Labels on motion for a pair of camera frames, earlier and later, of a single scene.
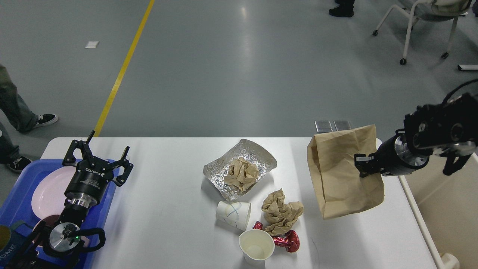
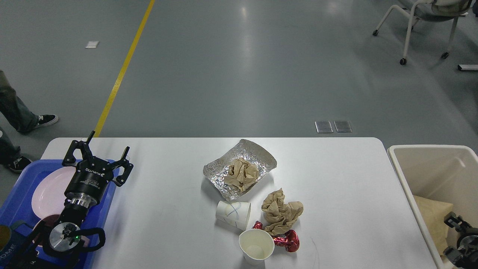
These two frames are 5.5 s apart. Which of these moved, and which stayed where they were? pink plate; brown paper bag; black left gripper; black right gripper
Moved: brown paper bag; black right gripper
Stayed: black left gripper; pink plate
